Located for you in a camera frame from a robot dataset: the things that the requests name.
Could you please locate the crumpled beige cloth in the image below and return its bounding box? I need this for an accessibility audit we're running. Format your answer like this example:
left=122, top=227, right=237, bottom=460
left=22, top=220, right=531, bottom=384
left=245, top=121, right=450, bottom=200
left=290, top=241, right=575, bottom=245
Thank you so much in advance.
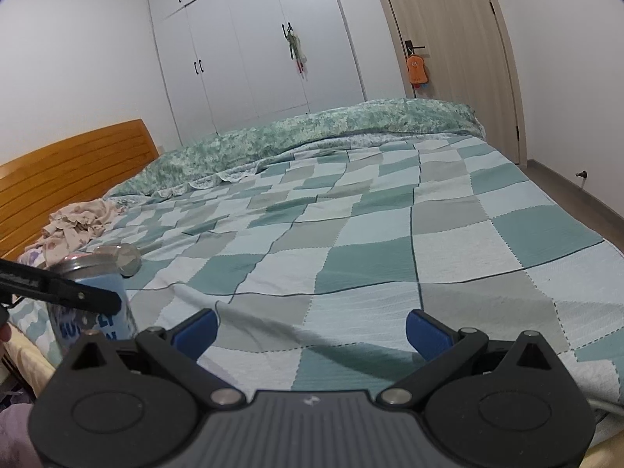
left=41, top=199, right=128, bottom=267

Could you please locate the pale printed cloth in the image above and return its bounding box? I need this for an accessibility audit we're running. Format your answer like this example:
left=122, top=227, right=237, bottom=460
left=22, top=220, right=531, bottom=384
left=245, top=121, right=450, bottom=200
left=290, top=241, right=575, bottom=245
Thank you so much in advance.
left=7, top=246, right=65, bottom=367

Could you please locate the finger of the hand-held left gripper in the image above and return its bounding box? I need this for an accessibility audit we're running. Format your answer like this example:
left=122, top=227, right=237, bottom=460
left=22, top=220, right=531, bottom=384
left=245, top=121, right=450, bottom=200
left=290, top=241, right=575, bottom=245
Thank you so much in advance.
left=0, top=257, right=124, bottom=315

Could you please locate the white wardrobe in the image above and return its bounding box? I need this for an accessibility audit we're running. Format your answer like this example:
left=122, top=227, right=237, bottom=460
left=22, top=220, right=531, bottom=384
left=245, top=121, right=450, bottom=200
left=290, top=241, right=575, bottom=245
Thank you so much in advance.
left=145, top=0, right=367, bottom=150

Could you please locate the wooden headboard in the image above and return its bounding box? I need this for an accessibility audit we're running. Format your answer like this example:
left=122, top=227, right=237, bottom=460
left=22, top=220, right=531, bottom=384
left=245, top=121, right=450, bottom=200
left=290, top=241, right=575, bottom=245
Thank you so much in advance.
left=0, top=118, right=160, bottom=261

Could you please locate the green floral quilt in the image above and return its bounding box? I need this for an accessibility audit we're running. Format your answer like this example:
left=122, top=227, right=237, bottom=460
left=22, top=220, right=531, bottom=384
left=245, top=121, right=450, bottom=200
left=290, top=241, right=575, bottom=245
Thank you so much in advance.
left=105, top=97, right=486, bottom=202

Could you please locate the checkered teal blanket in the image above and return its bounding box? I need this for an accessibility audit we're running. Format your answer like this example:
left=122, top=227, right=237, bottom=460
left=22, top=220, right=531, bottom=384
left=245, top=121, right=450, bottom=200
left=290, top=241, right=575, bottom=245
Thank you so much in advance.
left=111, top=131, right=624, bottom=403

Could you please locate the orange hanging toy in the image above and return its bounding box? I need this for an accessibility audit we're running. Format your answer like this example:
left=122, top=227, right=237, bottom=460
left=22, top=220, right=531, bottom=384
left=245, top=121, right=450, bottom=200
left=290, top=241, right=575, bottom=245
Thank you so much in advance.
left=406, top=53, right=431, bottom=90

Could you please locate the green hanging ornament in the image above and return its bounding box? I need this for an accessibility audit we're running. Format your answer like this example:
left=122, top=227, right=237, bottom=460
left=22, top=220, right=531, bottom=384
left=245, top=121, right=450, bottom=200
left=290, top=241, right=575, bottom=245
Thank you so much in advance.
left=287, top=29, right=309, bottom=79

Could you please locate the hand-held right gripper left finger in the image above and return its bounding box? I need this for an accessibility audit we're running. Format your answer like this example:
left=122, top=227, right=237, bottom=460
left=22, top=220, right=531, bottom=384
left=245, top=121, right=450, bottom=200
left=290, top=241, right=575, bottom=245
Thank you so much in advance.
left=62, top=308, right=247, bottom=408

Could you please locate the purple cloth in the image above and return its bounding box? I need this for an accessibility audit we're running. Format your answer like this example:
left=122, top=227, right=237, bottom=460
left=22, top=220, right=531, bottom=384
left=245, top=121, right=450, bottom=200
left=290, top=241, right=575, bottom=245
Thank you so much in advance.
left=0, top=390, right=46, bottom=468

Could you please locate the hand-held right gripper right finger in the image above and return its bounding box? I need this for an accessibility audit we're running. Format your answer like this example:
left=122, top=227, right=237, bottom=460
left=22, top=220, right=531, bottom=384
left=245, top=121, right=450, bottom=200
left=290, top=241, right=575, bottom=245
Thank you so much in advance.
left=380, top=309, right=569, bottom=408

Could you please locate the beige door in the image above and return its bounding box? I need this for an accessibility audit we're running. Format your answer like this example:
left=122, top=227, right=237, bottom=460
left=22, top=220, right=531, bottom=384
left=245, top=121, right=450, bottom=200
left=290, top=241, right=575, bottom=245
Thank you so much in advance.
left=373, top=0, right=528, bottom=167

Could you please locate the silver round lid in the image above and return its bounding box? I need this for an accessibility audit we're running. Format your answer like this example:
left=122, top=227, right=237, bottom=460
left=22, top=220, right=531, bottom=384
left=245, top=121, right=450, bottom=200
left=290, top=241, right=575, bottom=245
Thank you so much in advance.
left=92, top=243, right=143, bottom=278

